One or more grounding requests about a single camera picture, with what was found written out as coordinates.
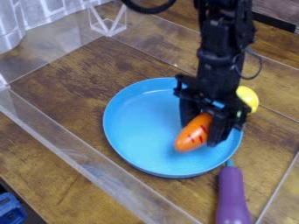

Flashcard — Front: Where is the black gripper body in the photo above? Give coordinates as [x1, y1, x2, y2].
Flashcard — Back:
[173, 51, 251, 130]

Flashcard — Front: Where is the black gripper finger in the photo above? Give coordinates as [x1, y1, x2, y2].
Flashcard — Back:
[178, 99, 201, 126]
[206, 112, 236, 147]

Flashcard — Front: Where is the orange toy carrot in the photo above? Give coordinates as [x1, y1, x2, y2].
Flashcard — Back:
[173, 113, 212, 152]

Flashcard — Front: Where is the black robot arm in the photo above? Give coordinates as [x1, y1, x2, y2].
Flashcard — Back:
[173, 0, 256, 146]

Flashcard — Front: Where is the yellow toy lemon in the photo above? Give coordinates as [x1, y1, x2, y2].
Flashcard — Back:
[236, 86, 259, 113]

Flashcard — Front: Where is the blue round plate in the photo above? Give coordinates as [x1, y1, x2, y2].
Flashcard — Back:
[102, 78, 243, 179]

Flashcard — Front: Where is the dark baseboard strip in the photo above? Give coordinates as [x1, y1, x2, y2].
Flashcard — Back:
[253, 12, 296, 33]

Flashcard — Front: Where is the purple toy eggplant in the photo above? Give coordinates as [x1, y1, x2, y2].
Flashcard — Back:
[216, 159, 252, 224]

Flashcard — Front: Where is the white gridded curtain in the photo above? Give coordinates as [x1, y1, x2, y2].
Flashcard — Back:
[0, 0, 113, 54]

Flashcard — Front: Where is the blue object at corner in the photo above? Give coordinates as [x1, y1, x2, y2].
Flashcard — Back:
[0, 192, 26, 224]

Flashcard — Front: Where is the black cable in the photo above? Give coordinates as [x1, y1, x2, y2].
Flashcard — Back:
[120, 0, 264, 81]

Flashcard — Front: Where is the clear acrylic enclosure wall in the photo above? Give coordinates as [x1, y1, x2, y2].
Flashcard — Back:
[0, 0, 299, 224]

